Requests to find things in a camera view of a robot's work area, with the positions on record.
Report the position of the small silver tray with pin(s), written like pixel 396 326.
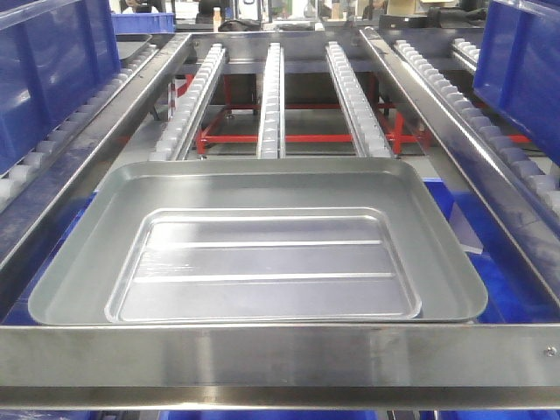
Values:
pixel 315 264

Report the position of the large silver tray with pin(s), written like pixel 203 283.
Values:
pixel 78 283

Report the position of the middle white roller track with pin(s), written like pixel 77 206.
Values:
pixel 271 133

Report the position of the right white roller track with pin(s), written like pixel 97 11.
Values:
pixel 367 136

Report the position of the left white roller track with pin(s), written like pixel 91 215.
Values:
pixel 179 134

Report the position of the rear steel cross bar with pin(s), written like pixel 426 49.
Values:
pixel 253 46

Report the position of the front steel rack bar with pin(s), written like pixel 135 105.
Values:
pixel 387 366

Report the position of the blue crate background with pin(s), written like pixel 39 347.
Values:
pixel 143 23

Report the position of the far-left white roller track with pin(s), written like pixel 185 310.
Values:
pixel 23 172

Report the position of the blue bin upper left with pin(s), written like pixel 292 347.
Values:
pixel 55 55

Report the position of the blue bin upper right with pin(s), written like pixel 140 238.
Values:
pixel 518 68

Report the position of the red metal cart frame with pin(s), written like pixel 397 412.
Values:
pixel 314 121

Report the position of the right steel divider rail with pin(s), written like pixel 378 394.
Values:
pixel 519 232

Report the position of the steel divider rail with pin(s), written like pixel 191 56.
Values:
pixel 33 222
pixel 519 232

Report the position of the left steel divider rail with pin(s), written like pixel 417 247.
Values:
pixel 33 222

